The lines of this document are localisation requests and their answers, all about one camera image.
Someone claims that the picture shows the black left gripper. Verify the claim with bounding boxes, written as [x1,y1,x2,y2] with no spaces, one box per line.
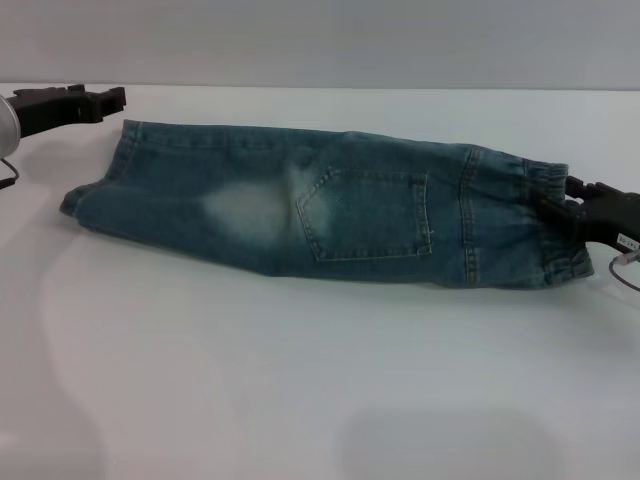
[12,83,128,140]

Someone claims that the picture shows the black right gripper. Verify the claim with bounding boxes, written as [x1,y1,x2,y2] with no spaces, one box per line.
[536,174,640,251]

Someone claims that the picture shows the blue denim shorts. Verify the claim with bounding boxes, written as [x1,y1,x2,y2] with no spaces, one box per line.
[59,118,595,292]

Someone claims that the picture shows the grey right gripper cable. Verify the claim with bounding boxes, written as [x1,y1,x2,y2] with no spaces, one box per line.
[608,251,640,292]

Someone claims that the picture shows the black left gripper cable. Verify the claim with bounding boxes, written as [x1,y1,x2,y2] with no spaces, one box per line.
[0,156,21,189]

